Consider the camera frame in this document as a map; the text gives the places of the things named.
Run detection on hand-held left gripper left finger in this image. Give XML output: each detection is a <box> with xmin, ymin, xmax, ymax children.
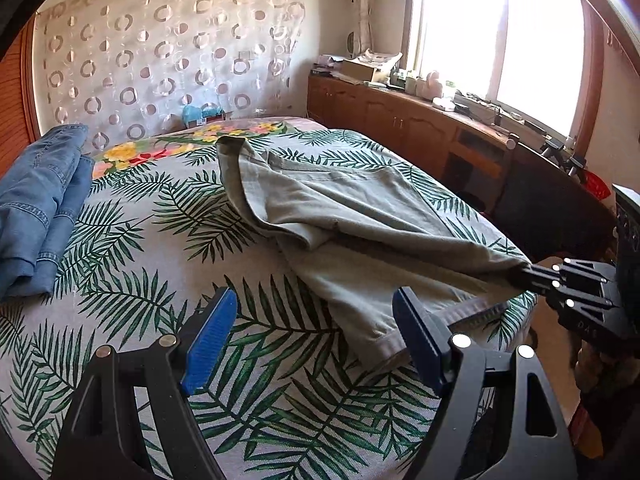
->
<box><xmin>50</xmin><ymin>286</ymin><xmax>239</xmax><ymax>480</ymax></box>

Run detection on floral window curtain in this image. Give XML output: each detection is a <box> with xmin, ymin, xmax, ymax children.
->
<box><xmin>350</xmin><ymin>0</ymin><xmax>379</xmax><ymax>57</ymax></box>

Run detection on dark wooden bed footboard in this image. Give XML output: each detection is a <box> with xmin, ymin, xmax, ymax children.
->
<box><xmin>494</xmin><ymin>134</ymin><xmax>619</xmax><ymax>267</ymax></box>

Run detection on grey pants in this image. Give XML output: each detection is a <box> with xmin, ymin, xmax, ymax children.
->
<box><xmin>216</xmin><ymin>135</ymin><xmax>534</xmax><ymax>376</ymax></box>

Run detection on folded blue jeans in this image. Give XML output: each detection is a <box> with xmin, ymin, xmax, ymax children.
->
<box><xmin>0</xmin><ymin>124</ymin><xmax>96</xmax><ymax>304</ymax></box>

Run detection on newspaper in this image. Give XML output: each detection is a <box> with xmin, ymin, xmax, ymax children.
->
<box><xmin>357</xmin><ymin>47</ymin><xmax>404</xmax><ymax>69</ymax></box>

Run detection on sheer curtain with circles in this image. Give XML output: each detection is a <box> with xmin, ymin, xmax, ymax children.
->
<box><xmin>37</xmin><ymin>0</ymin><xmax>309</xmax><ymax>154</ymax></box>

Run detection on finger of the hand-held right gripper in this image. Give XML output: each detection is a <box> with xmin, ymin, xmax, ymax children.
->
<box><xmin>522</xmin><ymin>280</ymin><xmax>614</xmax><ymax>313</ymax></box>
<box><xmin>519</xmin><ymin>258</ymin><xmax>610</xmax><ymax>283</ymax></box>

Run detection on palm leaf print bed sheet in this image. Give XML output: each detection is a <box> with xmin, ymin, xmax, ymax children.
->
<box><xmin>0</xmin><ymin>127</ymin><xmax>539</xmax><ymax>480</ymax></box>

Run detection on cardboard box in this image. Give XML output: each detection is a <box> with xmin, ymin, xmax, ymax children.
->
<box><xmin>341</xmin><ymin>58</ymin><xmax>389</xmax><ymax>84</ymax></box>

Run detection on black electronic device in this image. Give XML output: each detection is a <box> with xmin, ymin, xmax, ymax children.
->
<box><xmin>452</xmin><ymin>92</ymin><xmax>502</xmax><ymax>124</ymax></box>

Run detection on light blue toy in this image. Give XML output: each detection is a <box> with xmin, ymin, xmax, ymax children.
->
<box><xmin>181</xmin><ymin>103</ymin><xmax>224</xmax><ymax>129</ymax></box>

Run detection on floral bed sheet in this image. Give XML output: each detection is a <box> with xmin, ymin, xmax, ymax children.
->
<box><xmin>82</xmin><ymin>116</ymin><xmax>321</xmax><ymax>181</ymax></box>

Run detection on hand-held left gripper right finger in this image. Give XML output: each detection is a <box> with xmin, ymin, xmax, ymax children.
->
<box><xmin>391</xmin><ymin>286</ymin><xmax>581</xmax><ymax>480</ymax></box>

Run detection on window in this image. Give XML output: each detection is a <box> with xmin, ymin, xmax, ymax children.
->
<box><xmin>405</xmin><ymin>0</ymin><xmax>601</xmax><ymax>147</ymax></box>

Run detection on wooden sideboard cabinet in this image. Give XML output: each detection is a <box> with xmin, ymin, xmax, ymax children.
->
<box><xmin>306</xmin><ymin>74</ymin><xmax>519</xmax><ymax>212</ymax></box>

